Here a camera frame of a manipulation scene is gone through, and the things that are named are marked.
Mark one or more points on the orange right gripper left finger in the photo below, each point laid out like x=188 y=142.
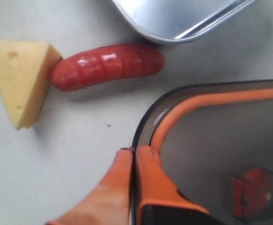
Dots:
x=109 y=202

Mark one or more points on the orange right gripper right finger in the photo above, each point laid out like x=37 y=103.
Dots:
x=158 y=200

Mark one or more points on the dark transparent box lid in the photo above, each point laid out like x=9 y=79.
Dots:
x=215 y=142

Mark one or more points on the red toy sausage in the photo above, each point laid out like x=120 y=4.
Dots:
x=106 y=64

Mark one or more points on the yellow toy cheese wedge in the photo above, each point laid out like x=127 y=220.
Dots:
x=24 y=79

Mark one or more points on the stainless steel lunch box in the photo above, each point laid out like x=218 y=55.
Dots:
x=177 y=21

